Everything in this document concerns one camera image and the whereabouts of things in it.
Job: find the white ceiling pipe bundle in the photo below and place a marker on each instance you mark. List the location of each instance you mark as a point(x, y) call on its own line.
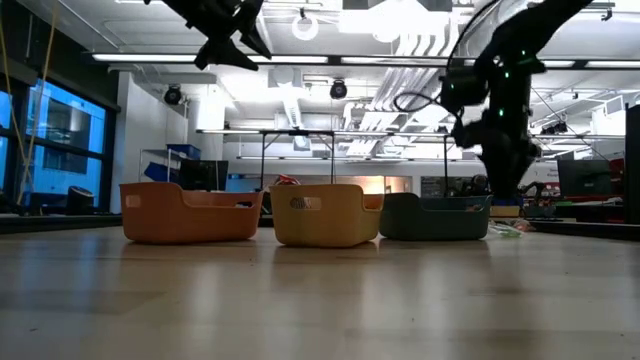
point(400, 85)

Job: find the large window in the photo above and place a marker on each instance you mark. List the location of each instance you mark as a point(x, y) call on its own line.
point(70, 150)

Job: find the black background gantry frame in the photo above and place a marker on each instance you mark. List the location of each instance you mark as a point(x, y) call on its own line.
point(299, 133)
point(445, 160)

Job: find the orange plastic bin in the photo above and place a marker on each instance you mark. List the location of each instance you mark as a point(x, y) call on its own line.
point(190, 220)

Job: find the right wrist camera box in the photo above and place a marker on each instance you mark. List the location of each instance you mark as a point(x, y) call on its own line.
point(465, 135)

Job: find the blue storage bin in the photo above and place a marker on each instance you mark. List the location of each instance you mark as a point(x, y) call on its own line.
point(157, 172)
point(184, 151)

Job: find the black ceiling spotlight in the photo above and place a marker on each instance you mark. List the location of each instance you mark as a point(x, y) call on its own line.
point(172, 95)
point(557, 128)
point(338, 90)

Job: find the long ceiling light strip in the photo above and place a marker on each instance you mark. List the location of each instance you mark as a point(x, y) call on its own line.
point(150, 58)

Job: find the yellow plastic bin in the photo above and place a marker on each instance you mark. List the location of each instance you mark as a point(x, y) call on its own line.
point(325, 225)

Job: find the dark background equipment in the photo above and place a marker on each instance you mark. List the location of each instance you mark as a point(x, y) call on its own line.
point(475, 186)

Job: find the teal plastic bin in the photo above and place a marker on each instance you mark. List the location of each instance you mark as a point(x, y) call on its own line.
point(435, 220)

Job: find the tall black partition panel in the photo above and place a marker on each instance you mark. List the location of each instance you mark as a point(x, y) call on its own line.
point(633, 165)

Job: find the black aluminium table frame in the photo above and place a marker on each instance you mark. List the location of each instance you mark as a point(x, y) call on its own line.
point(50, 224)

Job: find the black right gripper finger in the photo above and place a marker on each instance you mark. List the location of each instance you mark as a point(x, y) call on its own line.
point(505, 182)

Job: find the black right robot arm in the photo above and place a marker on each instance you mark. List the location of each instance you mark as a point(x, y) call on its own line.
point(510, 65)

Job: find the black background monitor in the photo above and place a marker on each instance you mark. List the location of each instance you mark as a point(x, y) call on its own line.
point(202, 175)
point(582, 177)

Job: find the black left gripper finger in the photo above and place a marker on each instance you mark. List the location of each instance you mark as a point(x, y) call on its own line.
point(222, 54)
point(254, 41)

